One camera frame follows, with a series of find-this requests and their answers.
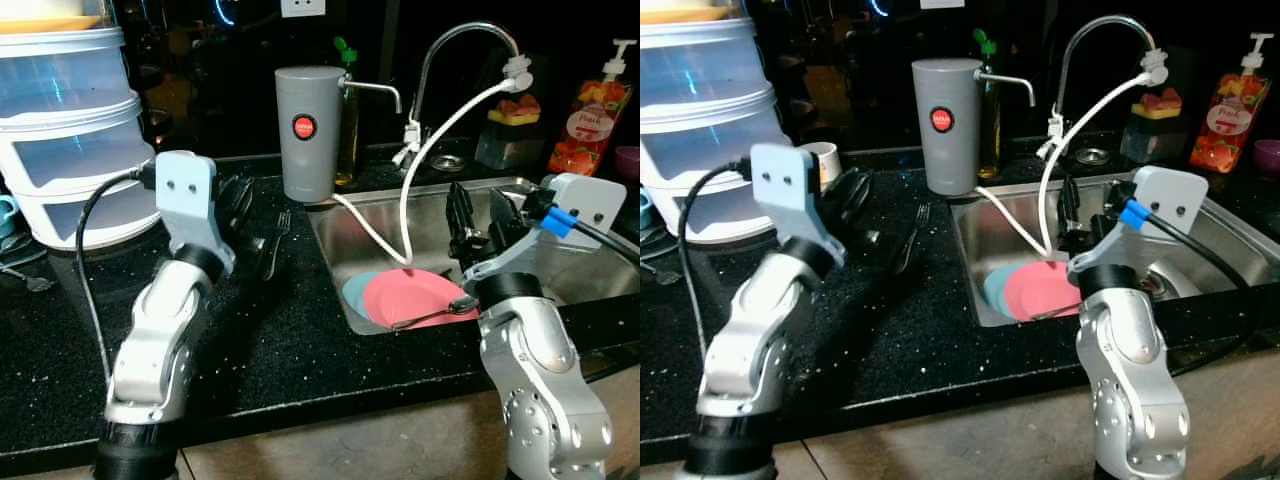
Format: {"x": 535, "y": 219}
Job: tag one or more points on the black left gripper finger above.
{"x": 832, "y": 198}
{"x": 863, "y": 195}
{"x": 247, "y": 205}
{"x": 226, "y": 205}

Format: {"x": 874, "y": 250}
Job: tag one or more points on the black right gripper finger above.
{"x": 505, "y": 215}
{"x": 1110, "y": 208}
{"x": 1072, "y": 210}
{"x": 461, "y": 215}

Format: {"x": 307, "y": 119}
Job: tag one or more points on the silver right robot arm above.
{"x": 1135, "y": 370}
{"x": 540, "y": 380}

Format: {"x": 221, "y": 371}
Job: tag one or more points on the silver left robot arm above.
{"x": 160, "y": 340}
{"x": 750, "y": 340}

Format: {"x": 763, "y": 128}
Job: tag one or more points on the white printed cup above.
{"x": 825, "y": 165}

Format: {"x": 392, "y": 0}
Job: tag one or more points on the dark metal fork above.
{"x": 277, "y": 245}
{"x": 912, "y": 240}

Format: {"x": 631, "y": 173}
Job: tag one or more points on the silver metal spoon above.
{"x": 462, "y": 303}
{"x": 1058, "y": 310}

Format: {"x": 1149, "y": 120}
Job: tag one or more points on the round steel sink cap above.
{"x": 447, "y": 162}
{"x": 1092, "y": 156}

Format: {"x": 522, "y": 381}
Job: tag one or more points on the stainless steel sink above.
{"x": 1010, "y": 215}
{"x": 400, "y": 210}

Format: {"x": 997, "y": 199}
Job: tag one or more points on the pink plate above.
{"x": 415, "y": 292}
{"x": 1040, "y": 288}

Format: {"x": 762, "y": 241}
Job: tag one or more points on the dark sponge holder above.
{"x": 1150, "y": 142}
{"x": 505, "y": 148}

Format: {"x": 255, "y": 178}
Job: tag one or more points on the white cloth tie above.
{"x": 1052, "y": 138}
{"x": 408, "y": 145}

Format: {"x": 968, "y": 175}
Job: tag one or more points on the grey water filter canister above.
{"x": 945, "y": 150}
{"x": 308, "y": 160}

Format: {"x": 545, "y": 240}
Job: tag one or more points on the stainless steel pot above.
{"x": 1170, "y": 282}

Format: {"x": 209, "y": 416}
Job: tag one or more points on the light blue plate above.
{"x": 352, "y": 295}
{"x": 993, "y": 290}

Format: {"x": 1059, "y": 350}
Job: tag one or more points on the yellow red sponge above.
{"x": 1160, "y": 103}
{"x": 515, "y": 110}

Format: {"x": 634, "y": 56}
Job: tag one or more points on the yellow oil bottle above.
{"x": 988, "y": 130}
{"x": 349, "y": 140}

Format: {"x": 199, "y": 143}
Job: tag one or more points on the orange peach soap pump bottle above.
{"x": 1228, "y": 120}
{"x": 585, "y": 125}

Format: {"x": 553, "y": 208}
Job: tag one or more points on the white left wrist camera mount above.
{"x": 780, "y": 185}
{"x": 185, "y": 195}

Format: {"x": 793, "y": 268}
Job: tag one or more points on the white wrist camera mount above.
{"x": 780, "y": 185}
{"x": 185, "y": 195}
{"x": 1170, "y": 198}
{"x": 590, "y": 205}

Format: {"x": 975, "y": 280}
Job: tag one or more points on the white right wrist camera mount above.
{"x": 590, "y": 205}
{"x": 1170, "y": 198}

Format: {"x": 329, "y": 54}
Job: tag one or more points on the white wall socket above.
{"x": 302, "y": 7}
{"x": 942, "y": 3}

